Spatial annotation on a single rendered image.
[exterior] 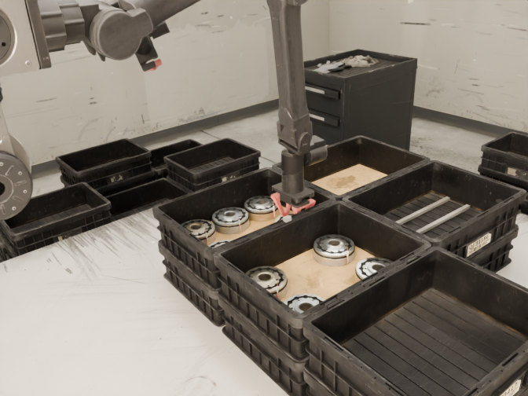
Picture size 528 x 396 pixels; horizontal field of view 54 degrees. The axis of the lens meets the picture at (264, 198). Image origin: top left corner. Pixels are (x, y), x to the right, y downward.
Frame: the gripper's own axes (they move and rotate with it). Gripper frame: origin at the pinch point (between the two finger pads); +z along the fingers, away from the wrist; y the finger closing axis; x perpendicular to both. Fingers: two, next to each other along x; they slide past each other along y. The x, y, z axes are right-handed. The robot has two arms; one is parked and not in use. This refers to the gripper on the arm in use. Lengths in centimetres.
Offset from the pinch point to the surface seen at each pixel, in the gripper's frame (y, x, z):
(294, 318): -36.3, 30.9, -5.7
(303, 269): -15.3, 9.8, 4.0
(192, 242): 0.0, 30.8, -5.1
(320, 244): -13.4, 2.4, 0.8
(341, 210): -10.4, -7.6, -4.0
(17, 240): 98, 53, 31
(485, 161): 29, -149, 34
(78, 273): 41, 48, 18
